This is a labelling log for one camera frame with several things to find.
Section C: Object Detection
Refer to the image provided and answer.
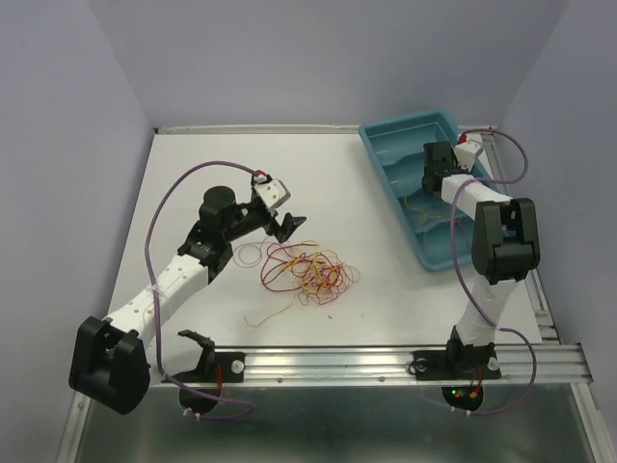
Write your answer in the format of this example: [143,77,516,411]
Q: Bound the yellow wire with grey marks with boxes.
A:
[403,195,452,228]

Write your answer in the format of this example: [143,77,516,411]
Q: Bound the red yellow wires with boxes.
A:
[233,238,362,329]

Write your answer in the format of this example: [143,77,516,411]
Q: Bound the thick red wire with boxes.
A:
[260,240,309,293]

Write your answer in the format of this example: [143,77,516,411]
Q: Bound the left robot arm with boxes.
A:
[68,178,306,415]

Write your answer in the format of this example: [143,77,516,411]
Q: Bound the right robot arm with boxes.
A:
[415,142,541,379]

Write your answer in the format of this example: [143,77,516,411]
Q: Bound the teal plastic tray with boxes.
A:
[359,110,459,272]

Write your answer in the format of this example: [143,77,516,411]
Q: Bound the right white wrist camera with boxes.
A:
[453,134,484,172]

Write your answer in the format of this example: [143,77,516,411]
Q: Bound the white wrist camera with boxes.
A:
[453,134,484,172]
[252,170,291,215]

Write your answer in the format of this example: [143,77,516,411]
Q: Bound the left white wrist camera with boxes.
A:
[252,170,291,215]

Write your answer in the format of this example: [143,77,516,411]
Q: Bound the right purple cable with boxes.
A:
[450,128,539,419]

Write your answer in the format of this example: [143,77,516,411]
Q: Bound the purple cable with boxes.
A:
[450,128,539,419]
[146,161,255,421]

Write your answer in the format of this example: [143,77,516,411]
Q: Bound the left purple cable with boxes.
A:
[146,161,255,421]

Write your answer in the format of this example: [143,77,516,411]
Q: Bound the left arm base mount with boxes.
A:
[173,330,245,384]

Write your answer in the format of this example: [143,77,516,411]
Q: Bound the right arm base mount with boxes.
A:
[408,338,501,381]

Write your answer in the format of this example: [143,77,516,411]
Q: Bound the aluminium rail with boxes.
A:
[163,340,592,388]

